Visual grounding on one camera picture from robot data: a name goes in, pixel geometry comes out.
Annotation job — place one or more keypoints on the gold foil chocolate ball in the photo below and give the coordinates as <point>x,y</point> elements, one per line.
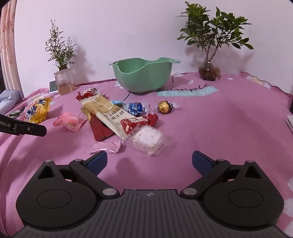
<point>163,107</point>

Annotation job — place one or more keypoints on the yellow snack bag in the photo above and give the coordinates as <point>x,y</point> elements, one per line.
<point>37,111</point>

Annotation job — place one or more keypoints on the white digital clock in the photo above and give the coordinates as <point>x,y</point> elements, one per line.
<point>53,86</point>

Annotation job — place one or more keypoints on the red white candy packet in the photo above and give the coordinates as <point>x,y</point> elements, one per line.
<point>88,92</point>

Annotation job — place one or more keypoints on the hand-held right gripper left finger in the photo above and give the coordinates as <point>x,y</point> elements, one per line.
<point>98,161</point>

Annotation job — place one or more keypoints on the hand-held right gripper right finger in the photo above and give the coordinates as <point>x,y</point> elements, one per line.
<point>201,161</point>

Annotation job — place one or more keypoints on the pink printed tablecloth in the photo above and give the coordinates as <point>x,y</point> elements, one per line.
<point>217,119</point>

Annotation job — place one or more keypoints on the fine-leaf plant in clear cup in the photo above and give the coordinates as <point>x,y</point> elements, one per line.
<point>64,83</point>

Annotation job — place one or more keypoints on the white flat object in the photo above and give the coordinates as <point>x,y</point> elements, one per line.
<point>290,123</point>

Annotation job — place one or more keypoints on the red white-dotted packet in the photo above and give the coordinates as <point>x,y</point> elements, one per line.
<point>137,121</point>

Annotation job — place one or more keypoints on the white nougat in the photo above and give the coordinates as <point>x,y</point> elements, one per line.
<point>148,138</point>

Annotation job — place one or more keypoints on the blue foil chocolate ball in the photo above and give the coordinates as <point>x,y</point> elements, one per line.
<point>135,108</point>

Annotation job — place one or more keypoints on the dark red packet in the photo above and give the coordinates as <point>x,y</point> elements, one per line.
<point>100,130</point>

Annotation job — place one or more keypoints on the beige long packet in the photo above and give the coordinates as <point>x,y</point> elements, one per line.
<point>107,114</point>

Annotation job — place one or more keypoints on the blue grey cloth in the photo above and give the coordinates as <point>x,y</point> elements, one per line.
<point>9,100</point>

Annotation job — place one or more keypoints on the dark green packet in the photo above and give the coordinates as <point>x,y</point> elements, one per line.
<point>18,112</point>

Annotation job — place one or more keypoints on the green plastic bowl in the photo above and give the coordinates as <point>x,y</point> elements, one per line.
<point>142,77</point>

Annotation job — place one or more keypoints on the pink peach candy packet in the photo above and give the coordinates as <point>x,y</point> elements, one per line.
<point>68,121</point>

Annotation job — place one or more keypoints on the pink patterned curtain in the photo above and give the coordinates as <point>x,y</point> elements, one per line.
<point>8,45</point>

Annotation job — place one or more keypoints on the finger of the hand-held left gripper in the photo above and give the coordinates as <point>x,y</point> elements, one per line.
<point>29,129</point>

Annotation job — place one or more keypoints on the leafy plant in glass vase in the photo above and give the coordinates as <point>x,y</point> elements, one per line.
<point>209,71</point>

